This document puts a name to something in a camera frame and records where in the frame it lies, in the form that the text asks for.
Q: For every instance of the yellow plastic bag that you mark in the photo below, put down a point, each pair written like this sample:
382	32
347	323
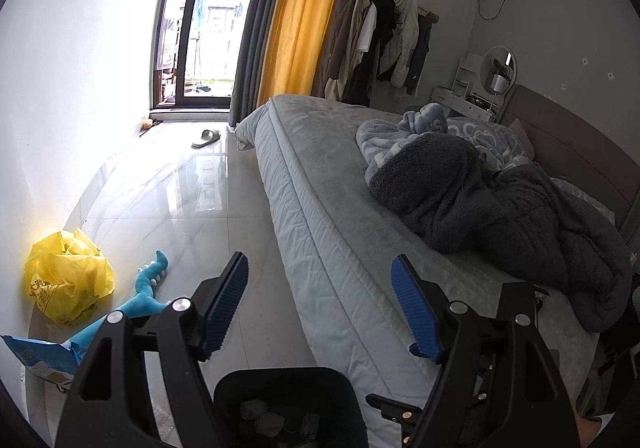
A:
66	275

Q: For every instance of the black framed balcony door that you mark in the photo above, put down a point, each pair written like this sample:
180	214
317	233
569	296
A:
197	52

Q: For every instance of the yellow curtain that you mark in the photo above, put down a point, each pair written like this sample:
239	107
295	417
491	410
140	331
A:
293	47

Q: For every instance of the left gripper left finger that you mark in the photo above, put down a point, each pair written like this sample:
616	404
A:
216	300

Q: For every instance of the white dresser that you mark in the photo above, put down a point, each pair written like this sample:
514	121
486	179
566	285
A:
466	96

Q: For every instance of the grey slipper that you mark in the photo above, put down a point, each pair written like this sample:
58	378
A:
208	137

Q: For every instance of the beige upholstered headboard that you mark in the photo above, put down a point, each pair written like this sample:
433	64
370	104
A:
567	146

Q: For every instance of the blue cloud pattern duvet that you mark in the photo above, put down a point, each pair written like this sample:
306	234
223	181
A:
499	146

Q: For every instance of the grey pillow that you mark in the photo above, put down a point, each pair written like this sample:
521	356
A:
519	131

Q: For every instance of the blue plush toy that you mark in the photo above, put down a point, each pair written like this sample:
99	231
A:
141	304

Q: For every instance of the round vanity mirror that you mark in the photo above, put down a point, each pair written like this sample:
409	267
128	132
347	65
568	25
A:
498	70

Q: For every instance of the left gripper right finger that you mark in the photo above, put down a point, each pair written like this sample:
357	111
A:
425	307

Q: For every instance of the clothes rack with garments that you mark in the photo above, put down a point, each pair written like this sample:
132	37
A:
379	41

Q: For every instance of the blue pet food bag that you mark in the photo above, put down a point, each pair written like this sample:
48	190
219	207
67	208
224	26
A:
56	363

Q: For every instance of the dark grey fleece blanket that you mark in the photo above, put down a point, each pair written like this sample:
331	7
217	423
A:
518	221

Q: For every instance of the grey bed mattress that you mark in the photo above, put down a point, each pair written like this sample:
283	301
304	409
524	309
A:
338	244

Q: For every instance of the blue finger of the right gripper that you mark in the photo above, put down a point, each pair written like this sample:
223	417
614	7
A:
393	410

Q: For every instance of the grey curtain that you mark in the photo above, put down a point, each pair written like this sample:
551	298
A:
251	57

